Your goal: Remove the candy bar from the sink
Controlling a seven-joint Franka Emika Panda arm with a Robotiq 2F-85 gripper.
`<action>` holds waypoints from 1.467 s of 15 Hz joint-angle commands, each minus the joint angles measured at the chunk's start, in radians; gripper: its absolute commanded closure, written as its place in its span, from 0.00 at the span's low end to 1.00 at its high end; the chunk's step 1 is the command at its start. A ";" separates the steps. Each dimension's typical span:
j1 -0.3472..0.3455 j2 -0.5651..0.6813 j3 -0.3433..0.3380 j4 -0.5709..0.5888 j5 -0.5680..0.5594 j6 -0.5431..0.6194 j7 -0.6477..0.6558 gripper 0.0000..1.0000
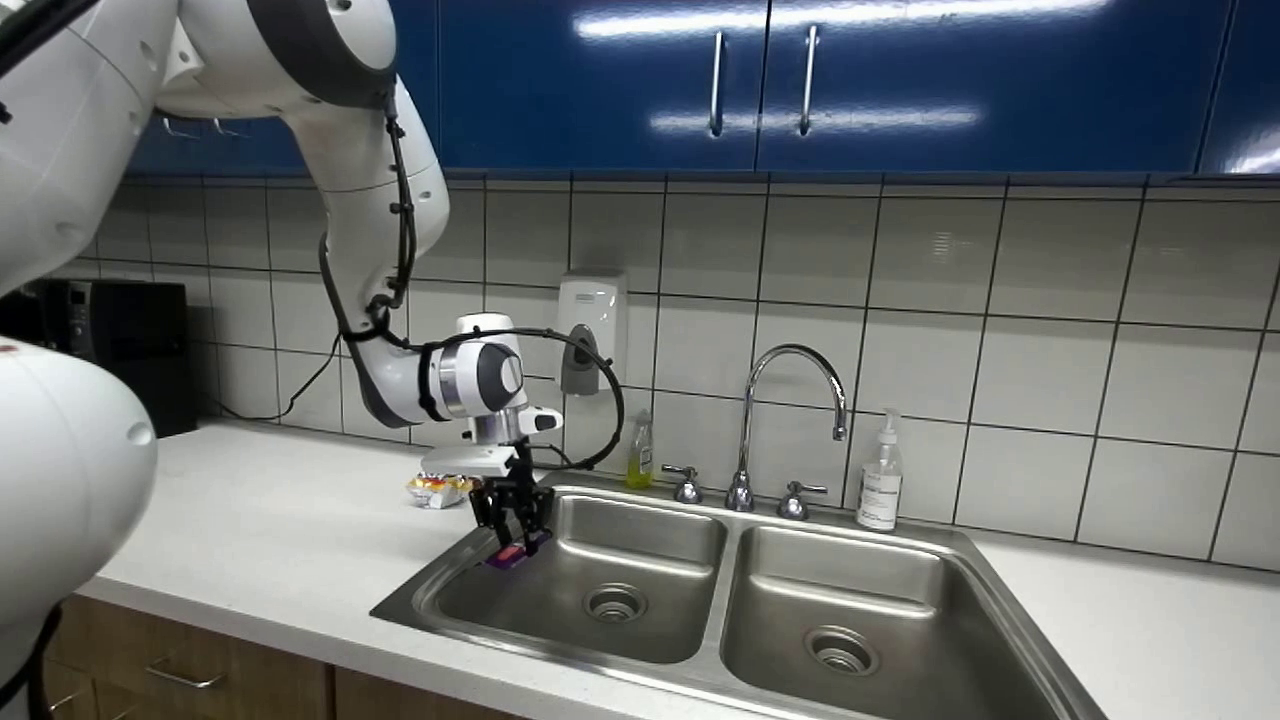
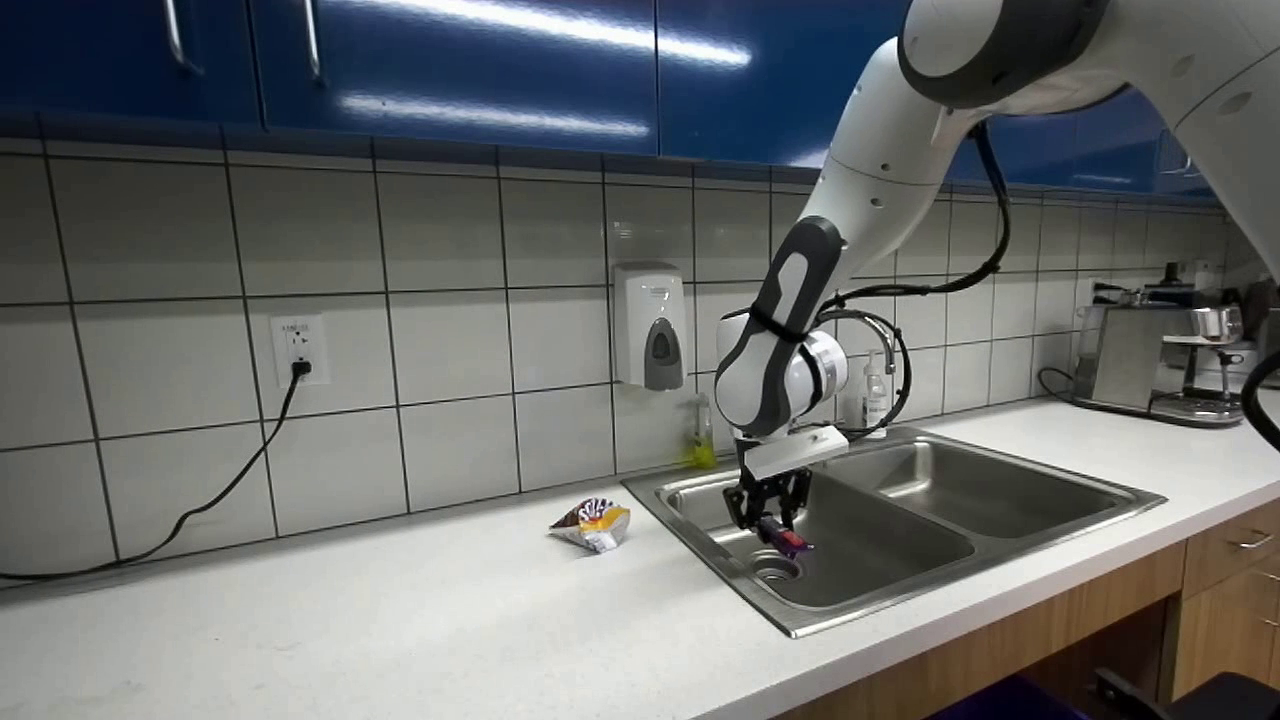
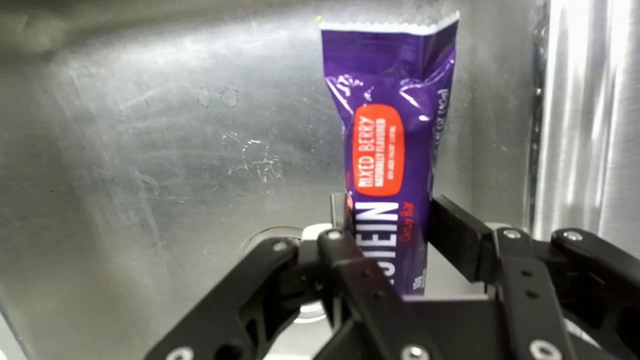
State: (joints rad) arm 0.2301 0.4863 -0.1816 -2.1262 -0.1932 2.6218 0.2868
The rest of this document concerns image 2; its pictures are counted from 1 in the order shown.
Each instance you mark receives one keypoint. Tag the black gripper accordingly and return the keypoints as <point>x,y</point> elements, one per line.
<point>768,488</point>

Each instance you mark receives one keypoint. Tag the purple protein candy bar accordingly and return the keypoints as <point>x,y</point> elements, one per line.
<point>791,540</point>

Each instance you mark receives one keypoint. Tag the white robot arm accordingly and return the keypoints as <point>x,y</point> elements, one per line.
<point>880,144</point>

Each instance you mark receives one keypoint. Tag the round metal sink drain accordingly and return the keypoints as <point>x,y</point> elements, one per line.
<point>768,568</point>

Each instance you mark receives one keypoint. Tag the stainless steel double sink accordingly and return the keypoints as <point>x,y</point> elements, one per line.
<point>932,521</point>

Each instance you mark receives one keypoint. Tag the yellow green scrubber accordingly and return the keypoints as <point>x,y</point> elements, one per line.
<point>696,453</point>

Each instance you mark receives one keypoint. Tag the small white bottle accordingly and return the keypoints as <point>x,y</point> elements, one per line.
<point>880,396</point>

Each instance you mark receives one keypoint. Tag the crumpled snack bag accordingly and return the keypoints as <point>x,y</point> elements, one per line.
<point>588,521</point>

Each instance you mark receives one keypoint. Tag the silver coffee machine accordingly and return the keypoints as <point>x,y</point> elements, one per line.
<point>1162,352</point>

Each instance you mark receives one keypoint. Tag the blue upper cabinet door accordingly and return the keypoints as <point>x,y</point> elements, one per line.
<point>105,60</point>
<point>454,73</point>
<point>1081,155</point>
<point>763,82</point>

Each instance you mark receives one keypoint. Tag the wooden lower cabinet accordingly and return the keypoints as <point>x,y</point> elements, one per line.
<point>1201,601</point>

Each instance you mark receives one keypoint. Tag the white wall soap dispenser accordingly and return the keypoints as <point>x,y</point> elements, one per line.
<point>649,329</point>

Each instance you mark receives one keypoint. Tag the white wall power outlet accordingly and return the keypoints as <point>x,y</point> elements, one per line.
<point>303,344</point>

